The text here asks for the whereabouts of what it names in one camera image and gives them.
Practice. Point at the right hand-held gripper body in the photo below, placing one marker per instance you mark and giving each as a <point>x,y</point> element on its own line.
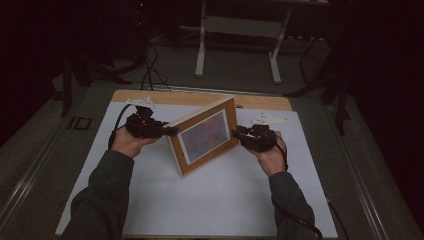
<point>261,140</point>

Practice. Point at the white table sheet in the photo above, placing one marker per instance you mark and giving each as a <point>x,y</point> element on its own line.
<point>216,206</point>

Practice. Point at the metal floor rail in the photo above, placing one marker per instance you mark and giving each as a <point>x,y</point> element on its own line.
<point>28,175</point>
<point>368,203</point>

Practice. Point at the wooden picture frame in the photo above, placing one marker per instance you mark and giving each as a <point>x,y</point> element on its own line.
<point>203,136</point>

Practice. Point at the black stand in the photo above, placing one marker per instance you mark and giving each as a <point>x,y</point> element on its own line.
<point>66,93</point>
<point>341,110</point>

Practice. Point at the dark equipment tower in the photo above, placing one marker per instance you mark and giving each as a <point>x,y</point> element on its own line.
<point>140,30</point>

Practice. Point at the person's right hand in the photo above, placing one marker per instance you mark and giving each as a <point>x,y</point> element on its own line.
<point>275,160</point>

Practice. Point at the white metal desk frame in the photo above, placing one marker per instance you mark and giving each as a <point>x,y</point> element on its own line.
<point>200,50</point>

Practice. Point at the metal rail strip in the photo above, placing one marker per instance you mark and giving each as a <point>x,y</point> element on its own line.
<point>200,90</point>

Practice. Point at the black rectangular floor bracket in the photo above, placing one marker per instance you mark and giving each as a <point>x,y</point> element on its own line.
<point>70,124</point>

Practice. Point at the person's left hand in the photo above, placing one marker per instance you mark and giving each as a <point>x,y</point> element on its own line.
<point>126,145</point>

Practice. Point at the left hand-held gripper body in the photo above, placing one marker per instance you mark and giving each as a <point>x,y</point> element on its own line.
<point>143,128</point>

